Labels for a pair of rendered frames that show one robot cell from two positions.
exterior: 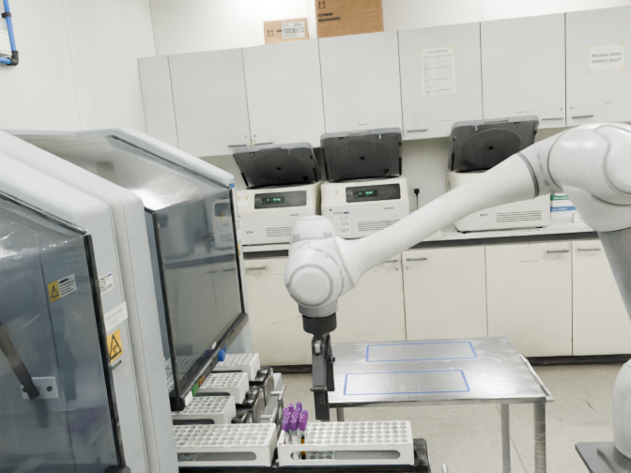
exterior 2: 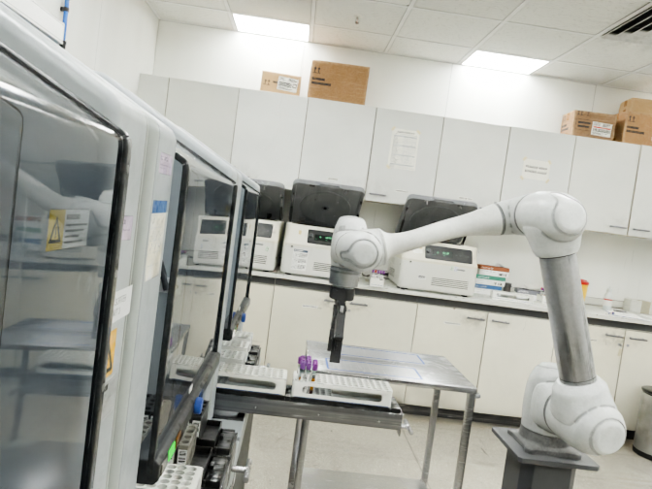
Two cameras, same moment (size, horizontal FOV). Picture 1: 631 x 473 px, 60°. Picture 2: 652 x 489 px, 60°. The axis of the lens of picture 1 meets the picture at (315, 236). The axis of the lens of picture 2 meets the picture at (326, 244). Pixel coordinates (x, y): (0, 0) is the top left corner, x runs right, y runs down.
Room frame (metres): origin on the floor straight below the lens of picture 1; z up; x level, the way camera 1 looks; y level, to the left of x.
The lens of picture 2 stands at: (-0.50, 0.38, 1.36)
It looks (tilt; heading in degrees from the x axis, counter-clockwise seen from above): 3 degrees down; 350
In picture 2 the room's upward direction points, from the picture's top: 8 degrees clockwise
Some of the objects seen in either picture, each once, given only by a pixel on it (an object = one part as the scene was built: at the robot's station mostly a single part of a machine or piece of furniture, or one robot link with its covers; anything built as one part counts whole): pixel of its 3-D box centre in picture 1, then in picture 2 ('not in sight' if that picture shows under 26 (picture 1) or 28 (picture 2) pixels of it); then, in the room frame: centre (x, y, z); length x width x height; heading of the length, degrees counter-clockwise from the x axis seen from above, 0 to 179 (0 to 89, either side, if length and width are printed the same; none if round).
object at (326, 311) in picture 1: (317, 300); (343, 277); (1.16, 0.01, 1.18); 0.09 x 0.09 x 0.06
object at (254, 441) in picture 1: (211, 447); (237, 378); (1.19, 0.28, 0.83); 0.30 x 0.10 x 0.06; 83
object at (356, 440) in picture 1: (346, 445); (341, 390); (1.15, -0.03, 0.83); 0.30 x 0.10 x 0.06; 83
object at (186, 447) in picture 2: not in sight; (186, 448); (0.65, 0.40, 0.85); 0.12 x 0.02 x 0.06; 174
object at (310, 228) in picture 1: (314, 252); (349, 242); (1.15, 0.01, 1.29); 0.13 x 0.11 x 0.16; 178
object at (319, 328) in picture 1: (320, 332); (341, 301); (1.16, 0.01, 1.10); 0.08 x 0.07 x 0.09; 173
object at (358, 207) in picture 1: (363, 181); (322, 229); (3.74, -0.36, 1.24); 0.62 x 0.56 x 0.69; 173
